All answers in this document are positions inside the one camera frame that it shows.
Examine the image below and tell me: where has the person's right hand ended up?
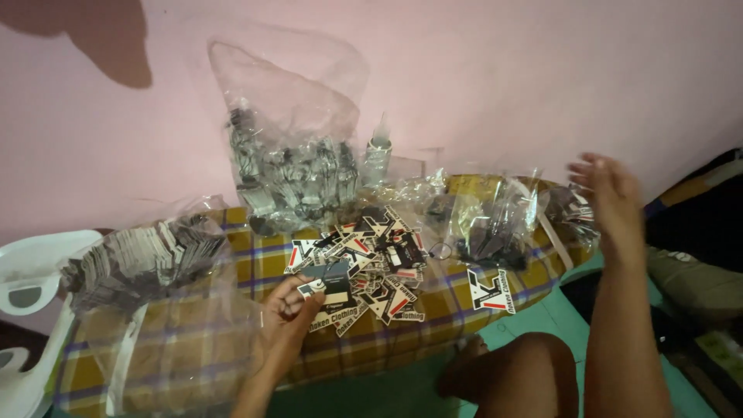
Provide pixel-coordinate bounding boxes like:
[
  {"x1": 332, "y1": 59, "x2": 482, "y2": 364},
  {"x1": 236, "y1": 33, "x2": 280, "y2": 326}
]
[{"x1": 566, "y1": 152, "x2": 646, "y2": 263}]

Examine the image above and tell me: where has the person's left hand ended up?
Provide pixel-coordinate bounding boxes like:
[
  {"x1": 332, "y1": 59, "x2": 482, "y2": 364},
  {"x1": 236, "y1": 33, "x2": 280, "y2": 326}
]
[{"x1": 254, "y1": 274, "x2": 327, "y2": 373}]

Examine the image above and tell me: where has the black hang tag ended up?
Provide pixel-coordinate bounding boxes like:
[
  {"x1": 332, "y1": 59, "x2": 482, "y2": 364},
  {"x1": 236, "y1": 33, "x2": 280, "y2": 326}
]
[{"x1": 299, "y1": 261, "x2": 356, "y2": 317}]

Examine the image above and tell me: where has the crumpled clear bag with tags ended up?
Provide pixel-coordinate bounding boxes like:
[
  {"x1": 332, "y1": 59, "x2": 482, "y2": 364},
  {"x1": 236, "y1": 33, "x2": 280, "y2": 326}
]
[{"x1": 544, "y1": 182, "x2": 600, "y2": 247}]

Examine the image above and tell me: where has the clear bag of dark tags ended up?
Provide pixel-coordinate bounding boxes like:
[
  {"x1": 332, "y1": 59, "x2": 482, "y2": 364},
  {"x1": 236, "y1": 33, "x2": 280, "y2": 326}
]
[{"x1": 426, "y1": 168, "x2": 544, "y2": 272}]

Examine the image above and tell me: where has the single white printed hang tag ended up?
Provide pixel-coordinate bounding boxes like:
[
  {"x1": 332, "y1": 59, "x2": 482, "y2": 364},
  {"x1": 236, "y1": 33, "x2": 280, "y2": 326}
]
[{"x1": 467, "y1": 267, "x2": 517, "y2": 315}]

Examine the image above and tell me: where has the olive green cloth item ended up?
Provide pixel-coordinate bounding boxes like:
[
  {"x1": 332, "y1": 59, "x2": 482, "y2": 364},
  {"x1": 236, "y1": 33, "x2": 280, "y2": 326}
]
[{"x1": 647, "y1": 246, "x2": 743, "y2": 321}]

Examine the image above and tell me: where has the empty crumpled clear bag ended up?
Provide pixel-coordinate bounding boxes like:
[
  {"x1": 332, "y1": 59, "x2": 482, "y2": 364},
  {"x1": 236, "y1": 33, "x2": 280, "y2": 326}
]
[{"x1": 359, "y1": 167, "x2": 449, "y2": 211}]

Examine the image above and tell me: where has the person's leg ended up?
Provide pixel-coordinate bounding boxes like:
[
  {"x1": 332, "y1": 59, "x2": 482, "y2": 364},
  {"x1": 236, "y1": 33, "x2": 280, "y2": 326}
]
[{"x1": 437, "y1": 332, "x2": 579, "y2": 418}]

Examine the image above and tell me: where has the pile of printed hang tags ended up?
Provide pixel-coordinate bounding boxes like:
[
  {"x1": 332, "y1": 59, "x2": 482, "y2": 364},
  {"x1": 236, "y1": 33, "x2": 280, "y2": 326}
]
[{"x1": 283, "y1": 204, "x2": 430, "y2": 338}]

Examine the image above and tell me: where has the yellow plaid cloth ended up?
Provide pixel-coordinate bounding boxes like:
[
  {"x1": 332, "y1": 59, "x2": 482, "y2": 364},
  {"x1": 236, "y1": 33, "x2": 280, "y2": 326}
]
[{"x1": 51, "y1": 174, "x2": 597, "y2": 416}]

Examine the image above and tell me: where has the tall clear bag of tags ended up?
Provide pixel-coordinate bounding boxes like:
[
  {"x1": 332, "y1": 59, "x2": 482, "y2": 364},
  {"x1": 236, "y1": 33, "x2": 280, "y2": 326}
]
[{"x1": 207, "y1": 37, "x2": 370, "y2": 236}]

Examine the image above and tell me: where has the clear bag with tag stack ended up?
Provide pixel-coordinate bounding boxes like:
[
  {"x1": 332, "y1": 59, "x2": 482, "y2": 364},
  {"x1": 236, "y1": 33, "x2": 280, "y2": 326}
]
[{"x1": 57, "y1": 196, "x2": 263, "y2": 416}]

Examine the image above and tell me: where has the white plastic stool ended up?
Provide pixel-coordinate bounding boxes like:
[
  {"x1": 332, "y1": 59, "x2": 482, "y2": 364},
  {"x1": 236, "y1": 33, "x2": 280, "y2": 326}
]
[{"x1": 0, "y1": 229, "x2": 106, "y2": 418}]

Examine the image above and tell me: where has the small clear bag of strings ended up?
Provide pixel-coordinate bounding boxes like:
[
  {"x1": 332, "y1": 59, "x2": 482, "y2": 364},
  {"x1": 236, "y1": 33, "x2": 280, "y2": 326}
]
[{"x1": 362, "y1": 113, "x2": 394, "y2": 188}]

